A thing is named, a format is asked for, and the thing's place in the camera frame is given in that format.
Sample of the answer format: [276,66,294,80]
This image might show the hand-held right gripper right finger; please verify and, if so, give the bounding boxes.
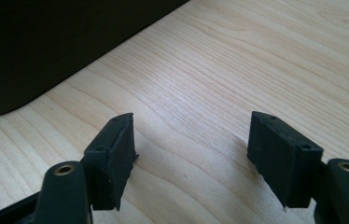
[246,110,325,213]

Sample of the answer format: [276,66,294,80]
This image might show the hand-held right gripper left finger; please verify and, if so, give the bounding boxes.
[80,112,140,212]

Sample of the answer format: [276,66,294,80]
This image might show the black flat rounded-corner base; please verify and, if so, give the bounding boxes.
[0,0,191,120]

